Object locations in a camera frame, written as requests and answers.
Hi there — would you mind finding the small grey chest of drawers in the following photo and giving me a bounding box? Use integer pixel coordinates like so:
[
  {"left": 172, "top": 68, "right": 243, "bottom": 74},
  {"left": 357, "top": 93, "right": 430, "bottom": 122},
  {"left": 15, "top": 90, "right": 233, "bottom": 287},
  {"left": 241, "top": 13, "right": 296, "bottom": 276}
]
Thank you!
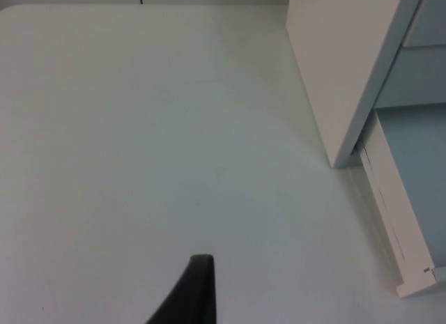
[{"left": 286, "top": 0, "right": 446, "bottom": 169}]

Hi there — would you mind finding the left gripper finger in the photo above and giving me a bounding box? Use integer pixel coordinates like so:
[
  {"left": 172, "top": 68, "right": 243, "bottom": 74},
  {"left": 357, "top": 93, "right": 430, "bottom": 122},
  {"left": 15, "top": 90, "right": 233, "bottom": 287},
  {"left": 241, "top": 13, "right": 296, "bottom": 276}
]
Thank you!
[{"left": 144, "top": 254, "right": 217, "bottom": 324}]

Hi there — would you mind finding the grey drawer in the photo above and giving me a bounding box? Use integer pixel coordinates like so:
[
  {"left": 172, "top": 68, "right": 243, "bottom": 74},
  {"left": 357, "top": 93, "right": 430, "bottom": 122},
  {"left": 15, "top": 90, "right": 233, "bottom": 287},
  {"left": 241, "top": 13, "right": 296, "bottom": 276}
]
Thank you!
[{"left": 358, "top": 103, "right": 446, "bottom": 300}]

